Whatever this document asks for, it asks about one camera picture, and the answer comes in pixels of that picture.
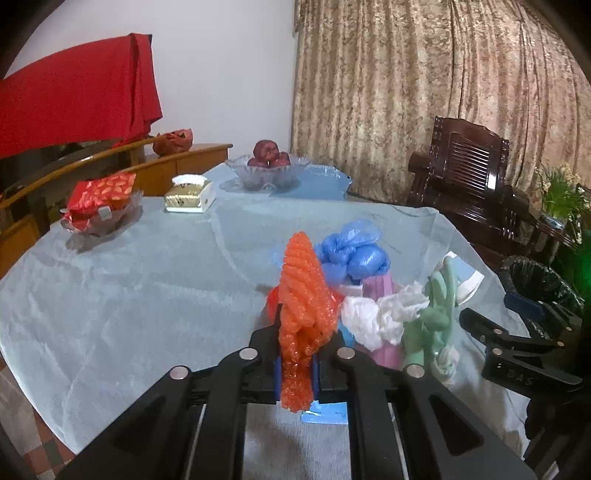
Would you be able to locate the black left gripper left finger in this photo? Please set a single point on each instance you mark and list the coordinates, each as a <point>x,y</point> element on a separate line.
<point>189,424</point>

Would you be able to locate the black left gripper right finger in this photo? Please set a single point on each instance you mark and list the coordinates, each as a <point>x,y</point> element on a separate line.
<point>406,423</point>

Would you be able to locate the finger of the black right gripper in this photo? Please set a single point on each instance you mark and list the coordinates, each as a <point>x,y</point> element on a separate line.
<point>541,315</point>
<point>492,335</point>

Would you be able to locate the blue paper leaflet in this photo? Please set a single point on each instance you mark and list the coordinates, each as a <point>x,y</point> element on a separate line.
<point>332,413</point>

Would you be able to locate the pink face mask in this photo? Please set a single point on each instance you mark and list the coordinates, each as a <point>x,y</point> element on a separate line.
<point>389,356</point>

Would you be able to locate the green foam net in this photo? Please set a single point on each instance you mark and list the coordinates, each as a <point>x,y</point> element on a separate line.
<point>427,339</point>

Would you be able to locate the white tissue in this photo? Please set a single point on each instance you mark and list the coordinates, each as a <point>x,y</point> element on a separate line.
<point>374,323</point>

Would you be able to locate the orange foam fruit net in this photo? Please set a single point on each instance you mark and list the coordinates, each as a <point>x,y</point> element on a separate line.
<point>308,320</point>

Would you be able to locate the pink box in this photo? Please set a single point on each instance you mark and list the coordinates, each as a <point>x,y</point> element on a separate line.
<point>373,287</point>

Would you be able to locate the red plastic bag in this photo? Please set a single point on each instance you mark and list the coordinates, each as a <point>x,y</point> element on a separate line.
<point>272,301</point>

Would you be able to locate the blue plastic bag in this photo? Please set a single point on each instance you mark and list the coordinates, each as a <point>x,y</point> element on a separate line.
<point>353,254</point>

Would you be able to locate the black lined trash bin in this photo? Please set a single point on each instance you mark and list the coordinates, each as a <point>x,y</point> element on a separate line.
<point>535,281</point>

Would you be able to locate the dark wooden side table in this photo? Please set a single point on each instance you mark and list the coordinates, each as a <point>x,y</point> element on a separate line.
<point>566,251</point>

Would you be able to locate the potted green flowering plant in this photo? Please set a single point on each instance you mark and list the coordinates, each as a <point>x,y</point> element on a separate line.
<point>563,198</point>

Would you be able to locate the dark wooden armchair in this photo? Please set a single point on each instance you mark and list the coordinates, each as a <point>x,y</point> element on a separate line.
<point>463,176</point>

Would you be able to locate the blue plastic table cover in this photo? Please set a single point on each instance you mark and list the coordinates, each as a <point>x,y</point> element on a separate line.
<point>317,182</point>

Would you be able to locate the glass fruit bowl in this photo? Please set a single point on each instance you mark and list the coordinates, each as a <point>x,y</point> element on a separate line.
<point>256,178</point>

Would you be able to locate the gold tissue box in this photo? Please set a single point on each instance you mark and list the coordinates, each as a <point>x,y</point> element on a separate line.
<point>190,193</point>

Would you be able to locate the red apples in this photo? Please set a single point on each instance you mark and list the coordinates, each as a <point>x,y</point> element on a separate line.
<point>266,154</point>

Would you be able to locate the red gold candy packet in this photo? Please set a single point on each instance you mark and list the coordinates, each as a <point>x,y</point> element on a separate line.
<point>113,191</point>

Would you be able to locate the beige patterned curtain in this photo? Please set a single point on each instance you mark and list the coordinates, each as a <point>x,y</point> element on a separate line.
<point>372,76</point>

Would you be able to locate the red cloth drape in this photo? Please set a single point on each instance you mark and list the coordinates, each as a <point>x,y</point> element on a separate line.
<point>96,91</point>

